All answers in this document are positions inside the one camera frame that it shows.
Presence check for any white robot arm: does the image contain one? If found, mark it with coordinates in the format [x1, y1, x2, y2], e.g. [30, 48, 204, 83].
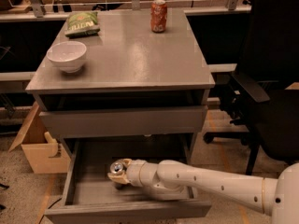
[107, 159, 299, 224]

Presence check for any grey drawer cabinet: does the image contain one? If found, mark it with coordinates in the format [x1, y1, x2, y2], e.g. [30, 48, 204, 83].
[25, 8, 216, 224]

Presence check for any white ceramic bowl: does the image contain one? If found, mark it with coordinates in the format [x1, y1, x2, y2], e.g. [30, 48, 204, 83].
[47, 41, 87, 73]

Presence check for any green chip bag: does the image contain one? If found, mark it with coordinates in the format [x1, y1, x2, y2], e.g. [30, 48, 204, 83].
[64, 11, 100, 38]

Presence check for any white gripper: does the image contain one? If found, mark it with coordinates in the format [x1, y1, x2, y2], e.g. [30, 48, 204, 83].
[107, 159, 146, 187]

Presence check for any closed grey top drawer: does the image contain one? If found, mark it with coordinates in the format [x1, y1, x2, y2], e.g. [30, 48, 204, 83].
[40, 105, 207, 139]

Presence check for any black office chair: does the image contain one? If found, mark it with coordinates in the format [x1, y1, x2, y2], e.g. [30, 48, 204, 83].
[204, 0, 299, 175]

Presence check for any orange soda can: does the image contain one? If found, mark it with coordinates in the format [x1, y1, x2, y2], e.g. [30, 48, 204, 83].
[150, 0, 167, 33]

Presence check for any open grey middle drawer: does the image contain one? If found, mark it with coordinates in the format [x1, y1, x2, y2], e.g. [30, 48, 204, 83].
[46, 134, 211, 224]

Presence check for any blue silver redbull can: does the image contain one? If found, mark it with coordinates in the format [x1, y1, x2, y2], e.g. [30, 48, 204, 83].
[109, 160, 126, 190]

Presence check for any open cardboard box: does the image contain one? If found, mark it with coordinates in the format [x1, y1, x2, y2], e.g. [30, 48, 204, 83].
[8, 103, 71, 174]

